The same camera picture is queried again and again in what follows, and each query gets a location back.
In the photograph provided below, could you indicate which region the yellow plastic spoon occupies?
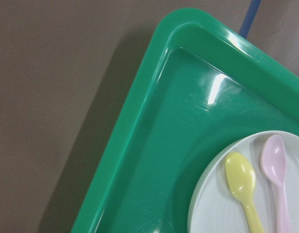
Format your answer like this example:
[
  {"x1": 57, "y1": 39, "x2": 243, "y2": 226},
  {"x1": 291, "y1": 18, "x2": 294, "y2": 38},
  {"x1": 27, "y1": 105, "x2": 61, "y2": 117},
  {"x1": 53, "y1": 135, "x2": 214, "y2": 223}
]
[{"x1": 225, "y1": 152, "x2": 264, "y2": 233}]

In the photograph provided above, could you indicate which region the white round plate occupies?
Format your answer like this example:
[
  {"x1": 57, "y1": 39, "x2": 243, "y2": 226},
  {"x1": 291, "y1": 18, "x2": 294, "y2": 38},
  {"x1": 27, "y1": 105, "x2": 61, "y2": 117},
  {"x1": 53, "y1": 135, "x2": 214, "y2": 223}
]
[{"x1": 187, "y1": 131, "x2": 299, "y2": 233}]

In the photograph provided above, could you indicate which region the pink plastic spoon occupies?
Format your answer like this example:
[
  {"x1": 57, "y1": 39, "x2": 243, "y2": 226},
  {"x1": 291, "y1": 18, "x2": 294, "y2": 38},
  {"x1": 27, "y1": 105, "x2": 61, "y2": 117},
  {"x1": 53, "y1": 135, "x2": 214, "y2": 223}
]
[{"x1": 260, "y1": 134, "x2": 291, "y2": 233}]

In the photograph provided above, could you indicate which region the green plastic tray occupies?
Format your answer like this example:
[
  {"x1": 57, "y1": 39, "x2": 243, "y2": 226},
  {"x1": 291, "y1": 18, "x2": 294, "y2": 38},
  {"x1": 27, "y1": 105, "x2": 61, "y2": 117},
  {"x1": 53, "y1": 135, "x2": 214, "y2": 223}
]
[{"x1": 72, "y1": 8, "x2": 299, "y2": 233}]

